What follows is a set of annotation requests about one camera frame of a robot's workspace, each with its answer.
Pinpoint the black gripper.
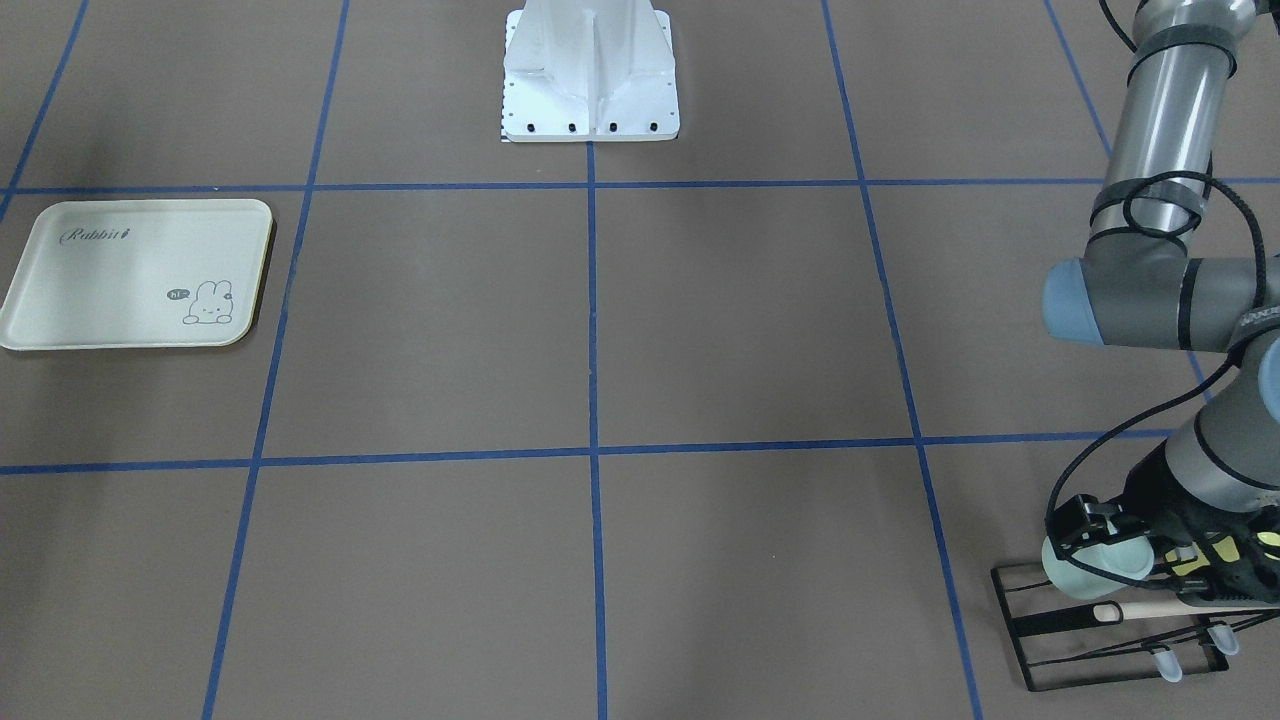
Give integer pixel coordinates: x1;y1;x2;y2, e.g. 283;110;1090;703
1120;470;1277;605

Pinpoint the green cup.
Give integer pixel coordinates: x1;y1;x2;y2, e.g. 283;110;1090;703
1041;537;1155;601

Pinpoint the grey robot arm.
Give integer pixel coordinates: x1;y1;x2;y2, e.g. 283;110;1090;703
1042;1;1277;607

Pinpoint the yellow cup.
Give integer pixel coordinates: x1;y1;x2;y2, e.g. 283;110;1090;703
1253;530;1280;561

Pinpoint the cream rabbit tray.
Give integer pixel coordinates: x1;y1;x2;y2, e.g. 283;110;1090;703
1;199;275;352

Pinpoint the black wire cup rack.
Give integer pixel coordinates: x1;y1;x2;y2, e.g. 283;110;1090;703
989;562;1277;693

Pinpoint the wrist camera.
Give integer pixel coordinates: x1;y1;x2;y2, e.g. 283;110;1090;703
1046;495;1123;551

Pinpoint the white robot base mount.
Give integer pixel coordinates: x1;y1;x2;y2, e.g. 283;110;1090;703
500;1;681;143

